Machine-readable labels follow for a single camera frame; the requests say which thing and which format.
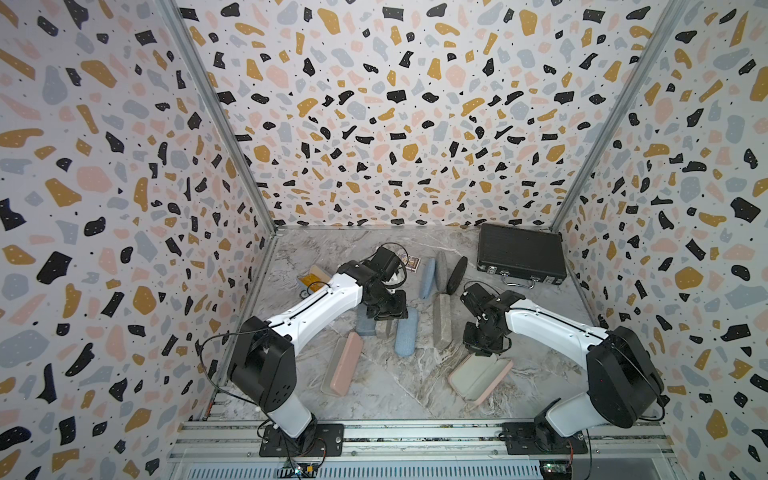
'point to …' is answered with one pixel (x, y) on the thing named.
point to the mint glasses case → (386, 329)
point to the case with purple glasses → (405, 338)
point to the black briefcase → (523, 256)
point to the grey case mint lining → (365, 326)
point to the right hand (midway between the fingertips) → (467, 351)
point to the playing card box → (413, 263)
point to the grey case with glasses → (441, 272)
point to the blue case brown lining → (428, 277)
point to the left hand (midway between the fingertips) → (407, 315)
